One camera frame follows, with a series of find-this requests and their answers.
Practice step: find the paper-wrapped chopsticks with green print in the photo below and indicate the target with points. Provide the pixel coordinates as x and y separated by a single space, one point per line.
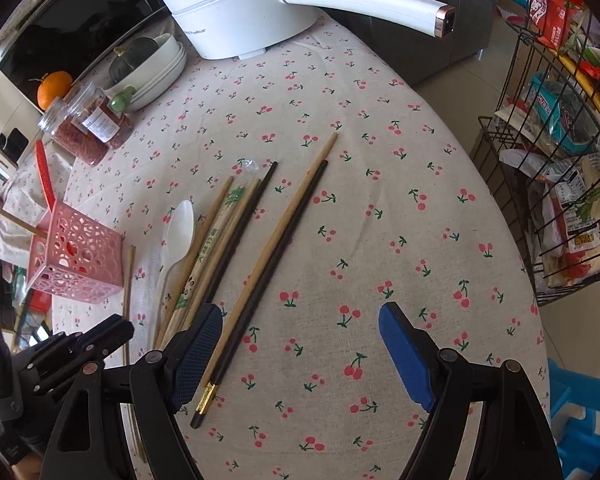
215 237

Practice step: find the white plastic spoon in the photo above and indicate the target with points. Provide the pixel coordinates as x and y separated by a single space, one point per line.
177 232

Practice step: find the cherry print tablecloth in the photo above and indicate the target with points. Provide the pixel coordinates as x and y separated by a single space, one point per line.
330 240

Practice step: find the black chopstick with gold band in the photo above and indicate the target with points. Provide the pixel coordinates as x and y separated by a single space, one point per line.
275 255

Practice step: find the pink perforated utensil basket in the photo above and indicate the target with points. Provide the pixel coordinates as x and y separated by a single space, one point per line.
75 255

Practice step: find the blue and white snack packet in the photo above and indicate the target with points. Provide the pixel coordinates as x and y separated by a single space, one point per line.
562 115

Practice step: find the red plastic straw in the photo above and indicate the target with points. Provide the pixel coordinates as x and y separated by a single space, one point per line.
45 175

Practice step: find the red snack packet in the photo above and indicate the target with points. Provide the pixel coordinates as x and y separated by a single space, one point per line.
555 10

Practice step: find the labelled jar of red berries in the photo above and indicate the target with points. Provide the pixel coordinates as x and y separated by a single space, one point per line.
102 117

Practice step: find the dark brown chopstick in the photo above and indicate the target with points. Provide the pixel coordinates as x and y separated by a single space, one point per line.
230 230

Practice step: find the blue plastic stool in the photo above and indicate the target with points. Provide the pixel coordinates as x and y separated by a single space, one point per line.
587 410

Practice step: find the small green glossy object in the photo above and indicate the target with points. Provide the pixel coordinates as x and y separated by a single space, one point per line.
121 100

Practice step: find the clear jar of red berries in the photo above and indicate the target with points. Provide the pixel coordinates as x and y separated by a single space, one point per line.
72 137

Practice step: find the black microwave oven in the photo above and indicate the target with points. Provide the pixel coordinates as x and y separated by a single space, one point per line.
75 15

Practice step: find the plain black chopstick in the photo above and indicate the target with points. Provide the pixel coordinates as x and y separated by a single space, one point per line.
250 210

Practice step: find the thin bamboo stick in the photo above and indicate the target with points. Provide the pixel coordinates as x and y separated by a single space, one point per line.
128 280

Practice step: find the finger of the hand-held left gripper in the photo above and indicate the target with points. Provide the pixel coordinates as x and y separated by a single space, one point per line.
105 332

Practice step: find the long light wooden chopstick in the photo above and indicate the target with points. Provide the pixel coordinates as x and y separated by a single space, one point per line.
292 207

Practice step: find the dark green squash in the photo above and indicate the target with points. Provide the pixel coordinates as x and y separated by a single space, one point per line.
130 57

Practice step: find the stack of white bowls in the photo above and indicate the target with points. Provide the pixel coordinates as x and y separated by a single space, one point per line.
165 67

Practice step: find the orange fruit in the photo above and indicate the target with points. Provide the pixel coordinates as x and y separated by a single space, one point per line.
54 89

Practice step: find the white electric cooking pot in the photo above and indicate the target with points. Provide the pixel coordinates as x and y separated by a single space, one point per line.
240 10

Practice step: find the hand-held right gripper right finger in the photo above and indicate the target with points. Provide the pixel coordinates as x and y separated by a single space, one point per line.
407 355

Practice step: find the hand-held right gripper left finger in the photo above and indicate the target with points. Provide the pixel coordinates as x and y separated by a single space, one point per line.
200 355

